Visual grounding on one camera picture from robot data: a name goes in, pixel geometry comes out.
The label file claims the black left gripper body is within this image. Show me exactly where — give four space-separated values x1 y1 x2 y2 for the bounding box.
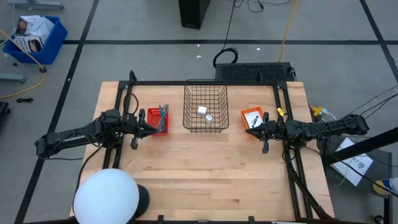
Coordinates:
125 108 147 150

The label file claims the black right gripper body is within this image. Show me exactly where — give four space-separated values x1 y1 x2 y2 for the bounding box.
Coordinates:
260 111 278 154

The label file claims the white card reader box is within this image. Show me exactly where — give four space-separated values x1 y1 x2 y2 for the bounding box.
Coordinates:
244 110 264 129

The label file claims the teal braided USB cable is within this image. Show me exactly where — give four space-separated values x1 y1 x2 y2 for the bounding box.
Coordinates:
158 105 167 131

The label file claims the blue plastic bin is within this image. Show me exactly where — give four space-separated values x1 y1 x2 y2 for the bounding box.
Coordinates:
2 15 68 65

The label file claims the red plastic basket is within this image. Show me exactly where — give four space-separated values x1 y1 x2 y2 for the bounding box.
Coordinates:
147 107 169 137

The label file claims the orange plastic basket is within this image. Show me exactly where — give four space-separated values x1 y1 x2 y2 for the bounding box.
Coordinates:
240 106 265 138

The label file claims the black perforated computer case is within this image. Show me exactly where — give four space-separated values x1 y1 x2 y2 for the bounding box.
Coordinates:
214 62 296 83

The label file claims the black lamp base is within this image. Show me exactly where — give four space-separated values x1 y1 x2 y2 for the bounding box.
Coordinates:
135 184 150 218

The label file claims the white dome lamp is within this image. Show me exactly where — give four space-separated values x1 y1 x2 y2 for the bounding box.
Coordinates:
73 168 140 224

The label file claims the white paper sheet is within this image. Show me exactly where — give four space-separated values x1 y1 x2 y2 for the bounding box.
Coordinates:
330 136 374 187

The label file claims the black diagonal beam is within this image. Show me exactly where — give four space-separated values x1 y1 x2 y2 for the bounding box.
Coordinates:
322 126 398 166

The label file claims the black side table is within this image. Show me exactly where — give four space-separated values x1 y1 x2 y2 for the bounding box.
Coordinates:
323 146 392 224

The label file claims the black computer tower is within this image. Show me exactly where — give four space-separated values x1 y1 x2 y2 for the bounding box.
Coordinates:
178 0 211 30

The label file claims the black chair base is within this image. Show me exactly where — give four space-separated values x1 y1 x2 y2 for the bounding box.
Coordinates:
0 101 11 125

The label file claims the grey metal table foot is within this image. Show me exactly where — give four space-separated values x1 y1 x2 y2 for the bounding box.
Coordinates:
9 0 65 10
0 73 25 84

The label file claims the white printed carton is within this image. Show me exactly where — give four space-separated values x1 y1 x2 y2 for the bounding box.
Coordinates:
15 14 55 44
12 35 44 54

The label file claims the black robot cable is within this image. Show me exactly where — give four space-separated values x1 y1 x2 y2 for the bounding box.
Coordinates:
280 144 296 162
121 92 140 116
73 144 106 215

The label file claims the black wire basket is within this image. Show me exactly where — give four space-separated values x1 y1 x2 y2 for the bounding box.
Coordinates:
182 79 230 134

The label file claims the white cable adapter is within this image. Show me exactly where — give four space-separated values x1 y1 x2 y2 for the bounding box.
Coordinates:
322 108 338 122

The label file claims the black aluminium table frame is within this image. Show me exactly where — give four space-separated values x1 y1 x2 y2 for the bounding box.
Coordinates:
102 70 333 224

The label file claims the yellow hanging power cord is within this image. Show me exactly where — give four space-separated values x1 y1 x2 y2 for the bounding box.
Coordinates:
277 0 302 62

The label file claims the black hanging cable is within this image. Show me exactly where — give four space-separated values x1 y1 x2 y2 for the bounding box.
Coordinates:
212 0 239 68

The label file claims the thin black cable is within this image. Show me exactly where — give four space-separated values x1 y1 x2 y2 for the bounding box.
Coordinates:
348 83 398 118
363 93 398 121

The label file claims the yellow floor cable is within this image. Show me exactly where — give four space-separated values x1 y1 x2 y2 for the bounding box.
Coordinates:
0 29 47 100

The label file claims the black floor cable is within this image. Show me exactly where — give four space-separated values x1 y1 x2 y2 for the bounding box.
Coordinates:
234 0 295 13

